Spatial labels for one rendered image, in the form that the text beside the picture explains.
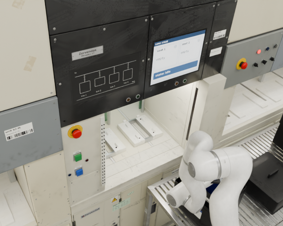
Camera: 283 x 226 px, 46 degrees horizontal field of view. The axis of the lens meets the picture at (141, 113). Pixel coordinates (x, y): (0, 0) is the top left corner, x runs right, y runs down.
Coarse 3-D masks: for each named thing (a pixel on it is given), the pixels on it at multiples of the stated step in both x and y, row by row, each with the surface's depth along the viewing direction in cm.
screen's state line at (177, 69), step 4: (184, 64) 154; (188, 64) 155; (192, 64) 157; (196, 64) 159; (172, 68) 151; (176, 68) 152; (180, 68) 154; (184, 68) 155; (188, 68) 157; (160, 72) 148; (164, 72) 149; (168, 72) 151; (172, 72) 152; (176, 72) 154; (156, 76) 148; (160, 76) 149
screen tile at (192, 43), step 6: (186, 42) 146; (192, 42) 148; (180, 48) 146; (186, 48) 149; (198, 48) 153; (186, 54) 151; (192, 54) 153; (198, 54) 155; (180, 60) 151; (186, 60) 153
